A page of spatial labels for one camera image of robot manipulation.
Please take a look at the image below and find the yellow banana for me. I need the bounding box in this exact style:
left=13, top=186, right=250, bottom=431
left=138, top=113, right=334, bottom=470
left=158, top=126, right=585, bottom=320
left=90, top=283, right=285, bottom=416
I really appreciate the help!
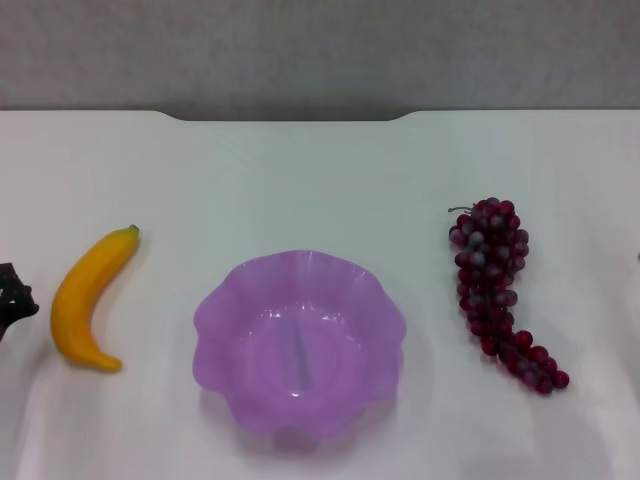
left=50, top=224, right=140, bottom=374

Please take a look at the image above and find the dark red grape bunch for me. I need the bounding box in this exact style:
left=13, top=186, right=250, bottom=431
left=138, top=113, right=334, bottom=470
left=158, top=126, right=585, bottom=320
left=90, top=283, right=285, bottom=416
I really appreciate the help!
left=447, top=197, right=571, bottom=396

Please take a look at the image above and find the purple wavy plastic bowl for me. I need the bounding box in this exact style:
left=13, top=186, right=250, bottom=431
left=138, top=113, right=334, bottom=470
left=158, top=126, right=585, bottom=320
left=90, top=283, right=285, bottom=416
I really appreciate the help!
left=192, top=248, right=408, bottom=441

